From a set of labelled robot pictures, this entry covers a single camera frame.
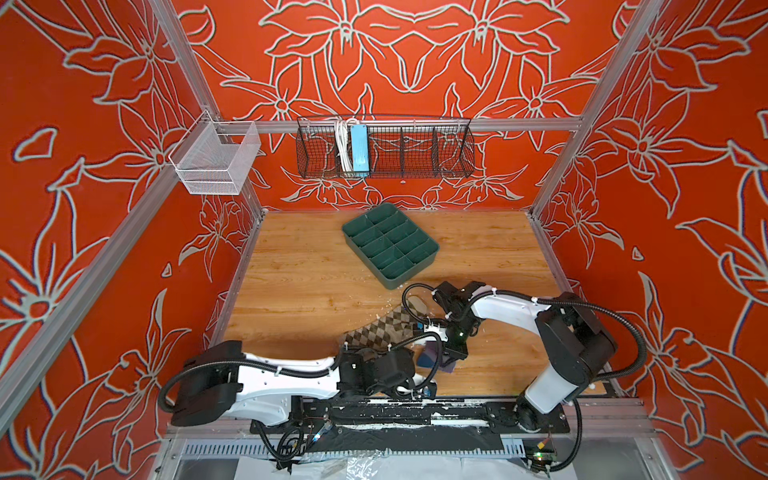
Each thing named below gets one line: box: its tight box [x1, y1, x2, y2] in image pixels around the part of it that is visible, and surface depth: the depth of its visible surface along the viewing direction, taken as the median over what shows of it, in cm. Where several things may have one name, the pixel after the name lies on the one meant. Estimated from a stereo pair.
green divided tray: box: [342, 202, 440, 290], surface depth 105 cm
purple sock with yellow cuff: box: [418, 341, 457, 373], surface depth 81 cm
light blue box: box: [350, 124, 369, 172], surface depth 92 cm
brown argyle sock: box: [339, 296, 428, 349], surface depth 89 cm
